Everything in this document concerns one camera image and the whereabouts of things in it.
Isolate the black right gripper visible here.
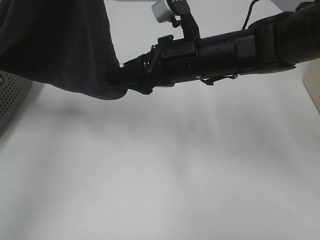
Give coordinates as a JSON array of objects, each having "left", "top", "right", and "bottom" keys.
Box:
[{"left": 107, "top": 35, "right": 200, "bottom": 95}]

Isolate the dark navy towel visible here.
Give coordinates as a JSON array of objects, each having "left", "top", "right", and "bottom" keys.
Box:
[{"left": 0, "top": 0, "right": 127, "bottom": 100}]

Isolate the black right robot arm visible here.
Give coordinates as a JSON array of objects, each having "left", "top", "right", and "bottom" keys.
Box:
[{"left": 108, "top": 0, "right": 320, "bottom": 95}]

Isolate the grey perforated plastic basket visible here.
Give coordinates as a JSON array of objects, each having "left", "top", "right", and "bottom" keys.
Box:
[{"left": 0, "top": 70, "right": 33, "bottom": 136}]

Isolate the beige box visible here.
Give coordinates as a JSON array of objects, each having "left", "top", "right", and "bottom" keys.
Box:
[{"left": 303, "top": 59, "right": 320, "bottom": 112}]

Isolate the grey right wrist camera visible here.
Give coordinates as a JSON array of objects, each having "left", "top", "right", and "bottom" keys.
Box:
[{"left": 151, "top": 0, "right": 177, "bottom": 23}]

